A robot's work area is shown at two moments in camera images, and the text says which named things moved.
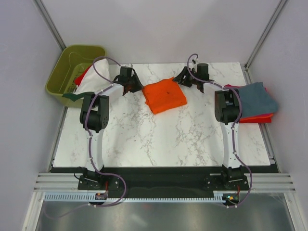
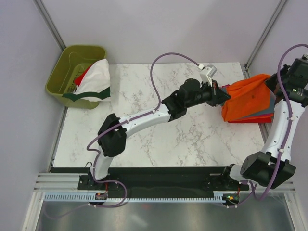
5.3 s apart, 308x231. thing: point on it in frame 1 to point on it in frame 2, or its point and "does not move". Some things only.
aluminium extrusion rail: [57, 182] does not move
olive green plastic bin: [73, 60] does not move
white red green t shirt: [92, 79] does not move
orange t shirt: [163, 95] to [249, 97]
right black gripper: [185, 72] to [271, 83]
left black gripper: [139, 86] to [215, 93]
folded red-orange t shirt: [263, 119] does not move
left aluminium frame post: [49, 23] does not move
